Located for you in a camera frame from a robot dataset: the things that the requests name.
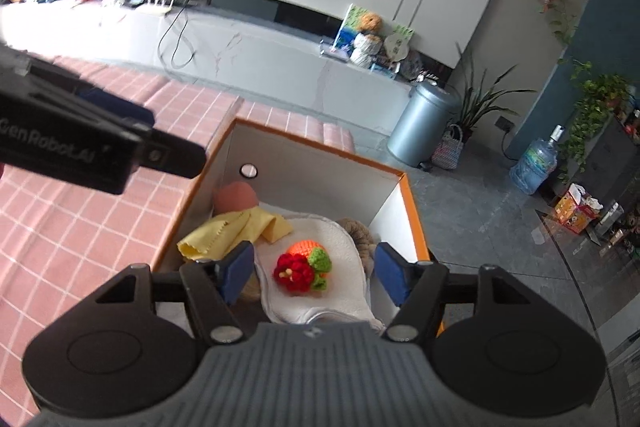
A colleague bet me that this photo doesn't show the orange tissue box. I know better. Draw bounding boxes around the orange tissue box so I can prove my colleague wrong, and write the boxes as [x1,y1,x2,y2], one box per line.
[551,183,604,234]

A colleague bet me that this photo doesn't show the white face mask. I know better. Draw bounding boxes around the white face mask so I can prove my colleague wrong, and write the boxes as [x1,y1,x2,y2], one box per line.
[254,214,387,334]

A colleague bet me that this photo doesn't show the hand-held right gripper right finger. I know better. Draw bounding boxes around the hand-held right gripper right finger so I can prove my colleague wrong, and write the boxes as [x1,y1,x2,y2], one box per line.
[374,241,538,344]

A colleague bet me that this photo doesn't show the pink round sponge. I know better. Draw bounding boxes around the pink round sponge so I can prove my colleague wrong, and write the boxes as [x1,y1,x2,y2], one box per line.
[214,182,259,215]

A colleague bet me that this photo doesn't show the long-leaf potted plant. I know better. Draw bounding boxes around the long-leaf potted plant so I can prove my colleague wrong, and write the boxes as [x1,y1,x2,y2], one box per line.
[449,41,537,144]

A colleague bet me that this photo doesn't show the orange cardboard box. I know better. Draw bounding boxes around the orange cardboard box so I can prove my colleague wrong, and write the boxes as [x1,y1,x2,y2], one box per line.
[151,117,447,339]

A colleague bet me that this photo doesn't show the dark side cabinet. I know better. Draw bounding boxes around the dark side cabinet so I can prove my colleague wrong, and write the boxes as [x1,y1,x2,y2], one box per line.
[575,107,640,220]

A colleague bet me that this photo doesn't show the dark hanging cables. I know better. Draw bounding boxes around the dark hanging cables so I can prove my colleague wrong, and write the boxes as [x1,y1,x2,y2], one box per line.
[157,0,202,70]

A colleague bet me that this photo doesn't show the brown plush headband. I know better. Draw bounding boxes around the brown plush headband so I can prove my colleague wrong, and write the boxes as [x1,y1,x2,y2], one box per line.
[334,217,379,277]

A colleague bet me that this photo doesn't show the brown teddy bear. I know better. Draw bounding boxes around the brown teddy bear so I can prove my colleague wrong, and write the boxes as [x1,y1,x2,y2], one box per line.
[349,11,384,68]

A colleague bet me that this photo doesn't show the pink checked tablecloth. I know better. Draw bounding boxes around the pink checked tablecloth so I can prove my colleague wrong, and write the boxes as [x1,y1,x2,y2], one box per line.
[0,52,357,413]

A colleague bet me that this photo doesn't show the yellow cloth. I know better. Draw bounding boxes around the yellow cloth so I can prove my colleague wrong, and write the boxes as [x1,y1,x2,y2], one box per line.
[177,206,294,261]

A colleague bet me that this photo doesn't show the blue water jug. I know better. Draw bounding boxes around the blue water jug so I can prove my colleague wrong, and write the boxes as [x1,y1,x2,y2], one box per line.
[509,124,567,196]

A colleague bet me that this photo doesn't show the white marble media cabinet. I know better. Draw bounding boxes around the white marble media cabinet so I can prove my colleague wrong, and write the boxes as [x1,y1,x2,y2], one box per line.
[0,0,427,138]

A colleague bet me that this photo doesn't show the green picture board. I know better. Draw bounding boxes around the green picture board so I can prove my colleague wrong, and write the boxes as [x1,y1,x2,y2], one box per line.
[331,3,372,58]

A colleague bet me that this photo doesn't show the woven checked bag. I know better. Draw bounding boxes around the woven checked bag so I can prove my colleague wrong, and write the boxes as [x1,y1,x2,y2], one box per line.
[431,124,466,171]

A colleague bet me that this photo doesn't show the white round hand fan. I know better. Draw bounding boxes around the white round hand fan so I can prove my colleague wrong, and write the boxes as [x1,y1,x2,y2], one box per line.
[382,32,412,64]

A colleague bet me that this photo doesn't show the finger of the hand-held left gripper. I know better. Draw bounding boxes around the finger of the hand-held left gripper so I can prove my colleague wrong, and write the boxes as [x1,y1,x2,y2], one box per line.
[131,128,207,180]
[75,83,156,128]

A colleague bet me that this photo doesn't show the bushy green potted plant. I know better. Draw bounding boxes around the bushy green potted plant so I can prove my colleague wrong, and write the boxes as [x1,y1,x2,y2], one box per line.
[559,61,634,184]

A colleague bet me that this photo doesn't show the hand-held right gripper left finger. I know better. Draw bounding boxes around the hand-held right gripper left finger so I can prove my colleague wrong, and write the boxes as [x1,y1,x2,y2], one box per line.
[95,241,257,344]

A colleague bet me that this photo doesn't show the grey metal trash bin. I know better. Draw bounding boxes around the grey metal trash bin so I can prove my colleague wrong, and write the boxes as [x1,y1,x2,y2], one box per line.
[386,81,462,168]

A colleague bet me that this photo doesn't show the crocheted strawberry toy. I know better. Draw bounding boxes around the crocheted strawberry toy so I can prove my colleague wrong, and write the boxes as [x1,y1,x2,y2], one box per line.
[272,239,334,296]

